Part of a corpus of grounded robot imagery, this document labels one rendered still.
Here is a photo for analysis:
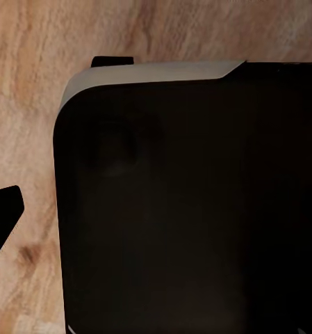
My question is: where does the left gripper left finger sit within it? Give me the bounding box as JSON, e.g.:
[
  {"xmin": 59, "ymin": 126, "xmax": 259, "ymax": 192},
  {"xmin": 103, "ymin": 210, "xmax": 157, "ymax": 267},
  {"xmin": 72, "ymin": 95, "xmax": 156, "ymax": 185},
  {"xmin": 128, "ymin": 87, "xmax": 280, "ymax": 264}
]
[{"xmin": 0, "ymin": 185, "xmax": 24, "ymax": 250}]

